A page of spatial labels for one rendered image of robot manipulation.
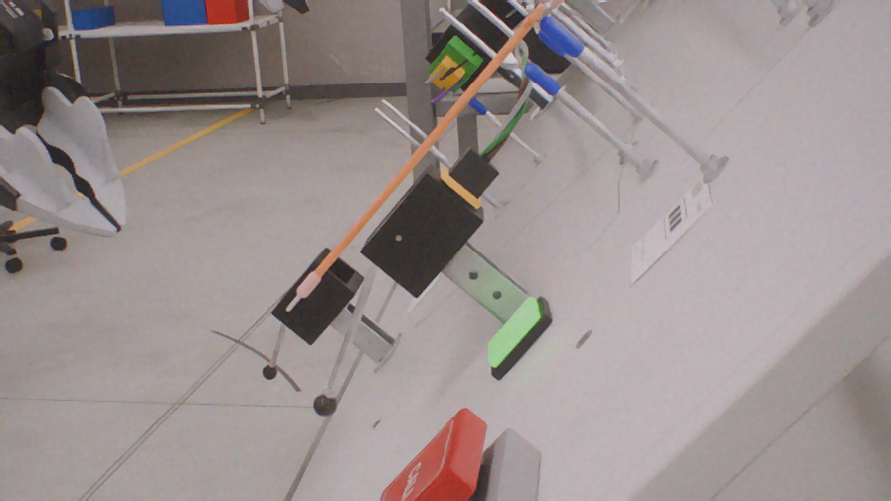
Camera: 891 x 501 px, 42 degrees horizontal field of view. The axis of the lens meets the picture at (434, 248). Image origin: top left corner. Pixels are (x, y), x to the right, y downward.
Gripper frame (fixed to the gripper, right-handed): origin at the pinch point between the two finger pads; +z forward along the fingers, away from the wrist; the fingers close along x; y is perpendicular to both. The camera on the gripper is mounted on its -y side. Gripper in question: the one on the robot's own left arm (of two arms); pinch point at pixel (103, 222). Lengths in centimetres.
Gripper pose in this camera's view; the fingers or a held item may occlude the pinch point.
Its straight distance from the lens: 66.2
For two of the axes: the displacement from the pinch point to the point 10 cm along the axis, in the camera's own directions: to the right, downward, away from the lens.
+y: 2.4, -5.5, -8.0
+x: 6.7, -5.0, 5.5
